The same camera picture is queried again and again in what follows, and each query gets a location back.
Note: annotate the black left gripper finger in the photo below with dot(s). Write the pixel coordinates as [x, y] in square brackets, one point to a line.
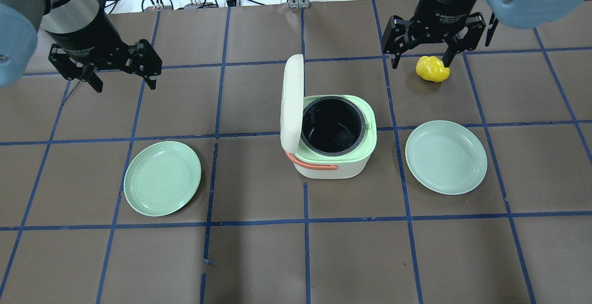
[150, 80]
[95, 82]

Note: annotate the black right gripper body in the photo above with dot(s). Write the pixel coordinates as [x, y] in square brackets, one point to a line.
[443, 11]

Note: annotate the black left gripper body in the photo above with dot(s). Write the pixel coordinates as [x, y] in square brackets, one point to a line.
[89, 37]

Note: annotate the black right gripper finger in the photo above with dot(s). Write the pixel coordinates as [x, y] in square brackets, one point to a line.
[395, 58]
[449, 55]

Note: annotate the white rice cooker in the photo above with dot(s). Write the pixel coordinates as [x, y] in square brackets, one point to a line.
[326, 137]

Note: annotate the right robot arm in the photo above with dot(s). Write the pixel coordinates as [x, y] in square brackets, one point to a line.
[520, 14]

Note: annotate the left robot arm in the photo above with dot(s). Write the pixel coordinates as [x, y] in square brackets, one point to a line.
[85, 41]

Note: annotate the yellow lemon toy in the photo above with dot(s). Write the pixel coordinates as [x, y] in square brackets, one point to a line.
[432, 69]

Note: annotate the green plate far side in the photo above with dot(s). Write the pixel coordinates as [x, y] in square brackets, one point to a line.
[162, 178]

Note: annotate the green plate near lemon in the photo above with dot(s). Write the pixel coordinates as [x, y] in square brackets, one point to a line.
[446, 157]

